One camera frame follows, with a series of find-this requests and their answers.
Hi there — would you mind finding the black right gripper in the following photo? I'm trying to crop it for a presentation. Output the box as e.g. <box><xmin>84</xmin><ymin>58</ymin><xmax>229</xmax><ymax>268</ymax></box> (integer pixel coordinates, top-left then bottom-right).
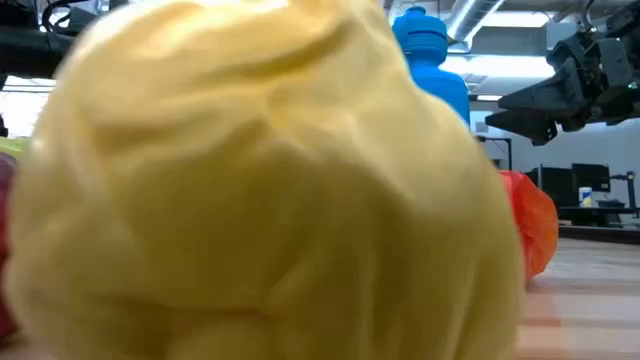
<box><xmin>484</xmin><ymin>35</ymin><xmax>640</xmax><ymax>147</ymax></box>

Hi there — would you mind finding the orange toy fruit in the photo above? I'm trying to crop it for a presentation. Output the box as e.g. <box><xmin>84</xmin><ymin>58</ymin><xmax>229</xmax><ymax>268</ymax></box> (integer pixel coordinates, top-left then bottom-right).
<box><xmin>499</xmin><ymin>169</ymin><xmax>560</xmax><ymax>286</ymax></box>

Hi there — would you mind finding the blue plastic bottle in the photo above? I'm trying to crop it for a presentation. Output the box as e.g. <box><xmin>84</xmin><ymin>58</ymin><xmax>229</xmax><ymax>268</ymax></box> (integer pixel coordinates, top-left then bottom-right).
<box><xmin>391</xmin><ymin>5</ymin><xmax>472</xmax><ymax>126</ymax></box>

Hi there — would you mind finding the large yellow toy fruit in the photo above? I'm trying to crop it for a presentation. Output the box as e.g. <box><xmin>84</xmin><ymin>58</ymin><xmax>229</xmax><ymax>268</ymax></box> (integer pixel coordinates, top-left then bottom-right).
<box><xmin>4</xmin><ymin>0</ymin><xmax>526</xmax><ymax>360</ymax></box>

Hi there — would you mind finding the grey ceiling box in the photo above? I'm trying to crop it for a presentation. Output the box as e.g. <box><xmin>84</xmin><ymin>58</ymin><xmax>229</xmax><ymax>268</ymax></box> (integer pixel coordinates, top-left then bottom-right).
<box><xmin>472</xmin><ymin>24</ymin><xmax>549</xmax><ymax>56</ymax></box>

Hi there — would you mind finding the black computer monitor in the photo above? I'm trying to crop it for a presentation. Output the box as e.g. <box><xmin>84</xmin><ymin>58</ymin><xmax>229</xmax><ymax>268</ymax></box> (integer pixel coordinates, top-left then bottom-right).
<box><xmin>572</xmin><ymin>163</ymin><xmax>611</xmax><ymax>193</ymax></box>
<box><xmin>539</xmin><ymin>166</ymin><xmax>576</xmax><ymax>207</ymax></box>

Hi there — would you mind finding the dark office desk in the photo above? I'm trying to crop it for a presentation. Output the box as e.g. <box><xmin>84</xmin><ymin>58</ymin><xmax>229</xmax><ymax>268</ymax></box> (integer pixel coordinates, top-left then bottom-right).
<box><xmin>557</xmin><ymin>205</ymin><xmax>640</xmax><ymax>226</ymax></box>

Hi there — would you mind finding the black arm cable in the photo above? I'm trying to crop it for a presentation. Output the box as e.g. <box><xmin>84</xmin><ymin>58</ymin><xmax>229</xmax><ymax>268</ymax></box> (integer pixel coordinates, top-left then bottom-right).
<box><xmin>41</xmin><ymin>0</ymin><xmax>76</xmax><ymax>34</ymax></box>

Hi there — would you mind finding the black metal frame stand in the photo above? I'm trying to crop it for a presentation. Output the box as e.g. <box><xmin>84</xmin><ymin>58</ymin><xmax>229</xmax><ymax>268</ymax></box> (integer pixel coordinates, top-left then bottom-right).
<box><xmin>477</xmin><ymin>135</ymin><xmax>514</xmax><ymax>171</ymax></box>

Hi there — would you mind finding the silver air duct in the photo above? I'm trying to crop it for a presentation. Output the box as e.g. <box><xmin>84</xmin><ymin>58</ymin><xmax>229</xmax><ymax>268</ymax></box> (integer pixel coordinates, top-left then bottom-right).
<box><xmin>444</xmin><ymin>0</ymin><xmax>506</xmax><ymax>44</ymax></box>

